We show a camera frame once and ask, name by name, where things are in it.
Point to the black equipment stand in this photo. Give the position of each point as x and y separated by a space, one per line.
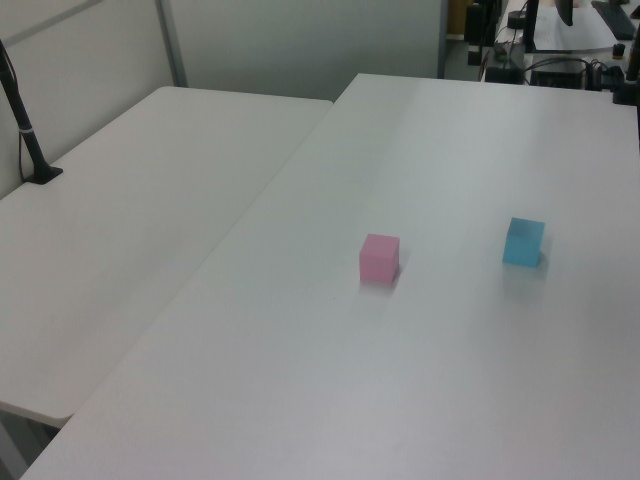
475 30

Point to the grey metal partition post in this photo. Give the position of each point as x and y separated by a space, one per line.
172 45
442 40

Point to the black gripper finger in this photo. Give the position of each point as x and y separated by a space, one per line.
566 10

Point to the black camera clamp mount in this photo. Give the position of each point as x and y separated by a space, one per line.
625 90

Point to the small black device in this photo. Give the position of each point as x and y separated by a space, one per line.
502 75

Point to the white side table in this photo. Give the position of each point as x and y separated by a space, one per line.
125 225

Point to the white paper board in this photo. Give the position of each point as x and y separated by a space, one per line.
575 35

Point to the blue cube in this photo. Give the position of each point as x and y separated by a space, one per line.
522 245

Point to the brown wooden cabinet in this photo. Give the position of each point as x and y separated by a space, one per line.
457 17

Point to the black camera pole with base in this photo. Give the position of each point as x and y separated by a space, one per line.
45 175

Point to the black computer box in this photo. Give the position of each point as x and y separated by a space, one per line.
555 77

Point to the black vertical monitor post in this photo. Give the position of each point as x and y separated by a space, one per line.
530 25

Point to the pink cube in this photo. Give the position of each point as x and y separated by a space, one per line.
377 260

